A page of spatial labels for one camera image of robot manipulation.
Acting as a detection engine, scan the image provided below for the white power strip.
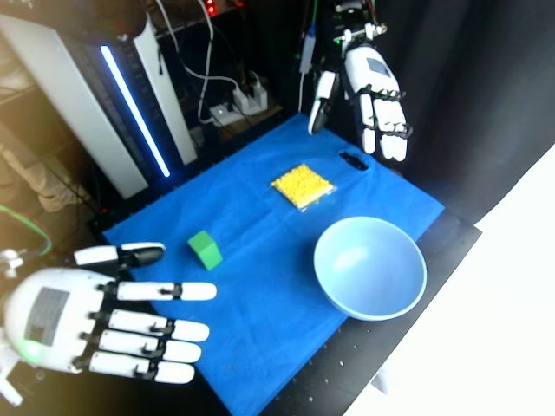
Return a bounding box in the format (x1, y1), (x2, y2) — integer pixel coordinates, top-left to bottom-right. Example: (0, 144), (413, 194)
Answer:
(208, 102), (246, 127)

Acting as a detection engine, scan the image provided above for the small black object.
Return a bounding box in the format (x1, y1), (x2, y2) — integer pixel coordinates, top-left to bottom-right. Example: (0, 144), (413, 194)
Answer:
(337, 150), (371, 172)

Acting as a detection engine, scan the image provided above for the white tower with blue light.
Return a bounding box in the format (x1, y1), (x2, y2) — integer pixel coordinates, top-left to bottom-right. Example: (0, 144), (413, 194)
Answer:
(0, 12), (199, 200)

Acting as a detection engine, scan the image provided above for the white cable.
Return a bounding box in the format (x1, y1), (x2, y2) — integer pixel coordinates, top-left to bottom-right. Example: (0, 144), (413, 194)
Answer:
(197, 0), (218, 127)
(153, 0), (246, 94)

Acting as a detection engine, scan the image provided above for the green block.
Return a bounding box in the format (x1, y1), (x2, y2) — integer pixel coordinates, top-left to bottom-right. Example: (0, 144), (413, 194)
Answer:
(186, 230), (225, 272)

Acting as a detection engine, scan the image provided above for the green cable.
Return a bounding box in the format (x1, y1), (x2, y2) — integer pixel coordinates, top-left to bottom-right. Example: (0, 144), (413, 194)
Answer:
(0, 205), (55, 257)

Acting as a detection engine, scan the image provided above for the blue cloth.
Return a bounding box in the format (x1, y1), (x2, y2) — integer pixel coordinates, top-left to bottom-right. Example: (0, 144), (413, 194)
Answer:
(101, 113), (447, 416)

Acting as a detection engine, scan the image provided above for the light blue bowl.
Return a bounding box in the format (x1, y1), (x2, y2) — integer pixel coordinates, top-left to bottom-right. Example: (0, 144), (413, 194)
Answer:
(312, 216), (428, 322)

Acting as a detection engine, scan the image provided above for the bag of yellow beads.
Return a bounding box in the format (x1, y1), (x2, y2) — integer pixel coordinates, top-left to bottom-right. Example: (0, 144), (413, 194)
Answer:
(271, 163), (337, 213)

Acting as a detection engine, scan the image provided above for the white inline cable adapter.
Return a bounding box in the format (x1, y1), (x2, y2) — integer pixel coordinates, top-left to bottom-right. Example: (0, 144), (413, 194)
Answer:
(297, 23), (318, 114)

